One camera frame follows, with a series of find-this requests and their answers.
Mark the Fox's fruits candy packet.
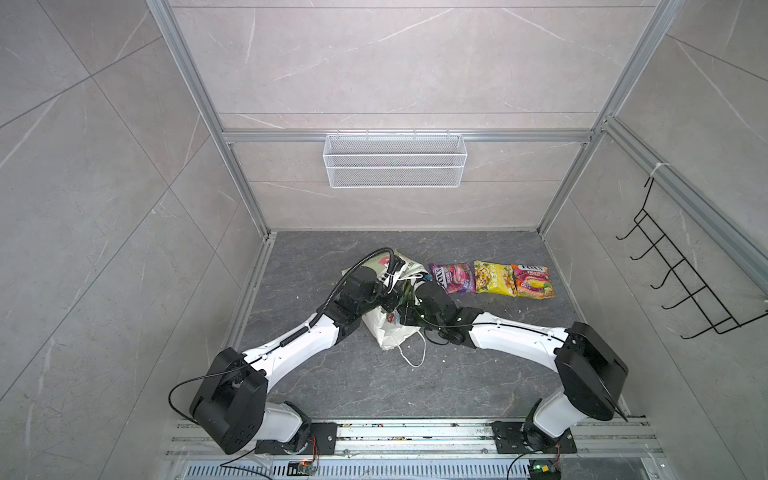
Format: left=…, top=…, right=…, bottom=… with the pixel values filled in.
left=513, top=265, right=555, bottom=300

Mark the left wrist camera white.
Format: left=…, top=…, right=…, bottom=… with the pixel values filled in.
left=383, top=254, right=407, bottom=292

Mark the purple Fox's berries packet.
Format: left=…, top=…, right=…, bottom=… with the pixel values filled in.
left=429, top=263, right=476, bottom=294

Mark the white paper gift bag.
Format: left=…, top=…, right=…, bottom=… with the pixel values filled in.
left=362, top=250, right=430, bottom=368

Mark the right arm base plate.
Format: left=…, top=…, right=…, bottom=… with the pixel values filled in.
left=489, top=421, right=577, bottom=454

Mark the white wire mesh basket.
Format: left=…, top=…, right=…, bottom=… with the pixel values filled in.
left=323, top=133, right=468, bottom=189

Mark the yellow green snack packet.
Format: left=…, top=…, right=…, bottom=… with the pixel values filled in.
left=474, top=261, right=517, bottom=297

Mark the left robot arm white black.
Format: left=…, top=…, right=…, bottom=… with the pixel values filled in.
left=168, top=247, right=406, bottom=455

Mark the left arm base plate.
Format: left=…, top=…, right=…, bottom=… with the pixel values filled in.
left=255, top=422, right=338, bottom=455

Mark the black wire hook rack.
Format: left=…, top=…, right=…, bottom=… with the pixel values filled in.
left=615, top=178, right=767, bottom=340

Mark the aluminium rail frame front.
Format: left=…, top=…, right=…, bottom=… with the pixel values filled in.
left=157, top=417, right=676, bottom=479

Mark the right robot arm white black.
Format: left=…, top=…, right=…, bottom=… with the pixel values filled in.
left=396, top=281, right=628, bottom=451

